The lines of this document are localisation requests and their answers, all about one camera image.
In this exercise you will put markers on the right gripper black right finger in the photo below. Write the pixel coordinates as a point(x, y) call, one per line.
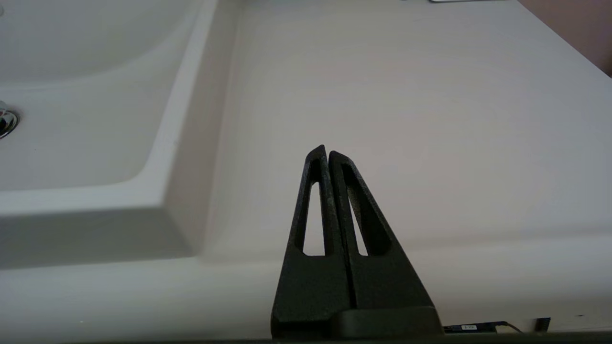
point(387, 282)

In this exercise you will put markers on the beige ceramic sink basin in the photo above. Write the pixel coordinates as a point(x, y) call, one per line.
point(71, 157)

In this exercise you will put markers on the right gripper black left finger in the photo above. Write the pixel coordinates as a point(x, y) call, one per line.
point(311, 291)

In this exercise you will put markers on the chrome sink drain stopper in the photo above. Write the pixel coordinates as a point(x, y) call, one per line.
point(6, 120)

